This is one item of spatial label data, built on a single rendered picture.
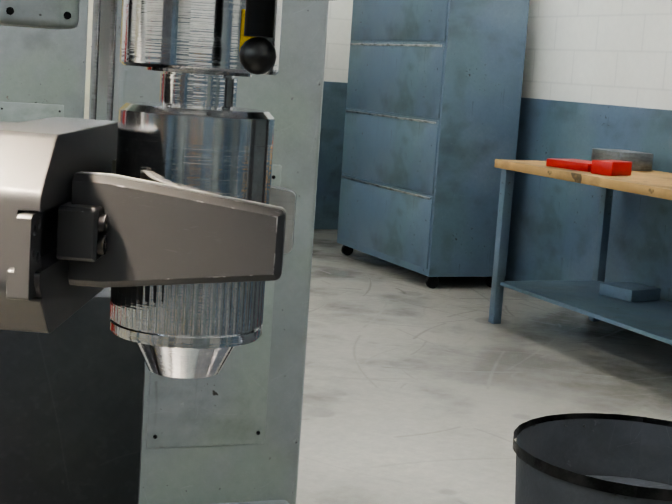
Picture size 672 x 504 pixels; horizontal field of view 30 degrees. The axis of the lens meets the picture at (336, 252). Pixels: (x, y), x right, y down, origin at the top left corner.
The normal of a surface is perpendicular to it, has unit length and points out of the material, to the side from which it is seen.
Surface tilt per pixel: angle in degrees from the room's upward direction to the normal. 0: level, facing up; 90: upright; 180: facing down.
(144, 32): 90
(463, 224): 90
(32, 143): 45
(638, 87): 90
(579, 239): 90
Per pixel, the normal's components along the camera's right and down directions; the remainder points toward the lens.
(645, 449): -0.36, 0.04
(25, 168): 0.04, -0.60
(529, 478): -0.95, 0.04
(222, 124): 0.41, 0.16
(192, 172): 0.11, 0.15
